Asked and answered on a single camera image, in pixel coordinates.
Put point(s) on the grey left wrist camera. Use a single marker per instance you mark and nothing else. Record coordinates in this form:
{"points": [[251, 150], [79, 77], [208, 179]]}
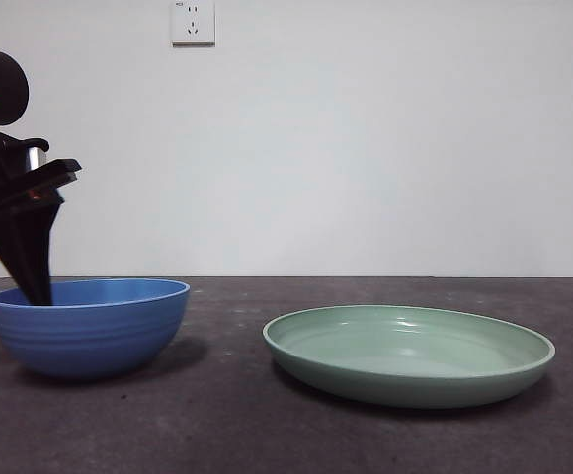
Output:
{"points": [[35, 159]]}

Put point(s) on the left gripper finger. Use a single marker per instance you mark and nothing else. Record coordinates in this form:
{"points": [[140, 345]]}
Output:
{"points": [[29, 257]]}

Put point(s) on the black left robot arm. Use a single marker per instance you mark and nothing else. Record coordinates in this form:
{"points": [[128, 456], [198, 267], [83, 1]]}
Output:
{"points": [[0, 79]]}

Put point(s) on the white wall socket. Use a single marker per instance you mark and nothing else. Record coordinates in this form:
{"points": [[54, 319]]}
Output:
{"points": [[192, 24]]}

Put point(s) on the green round plate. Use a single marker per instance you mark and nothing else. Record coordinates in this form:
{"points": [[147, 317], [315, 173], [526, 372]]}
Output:
{"points": [[415, 385]]}

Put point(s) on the blue ribbed bowl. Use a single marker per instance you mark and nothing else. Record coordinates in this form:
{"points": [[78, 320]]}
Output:
{"points": [[99, 340]]}

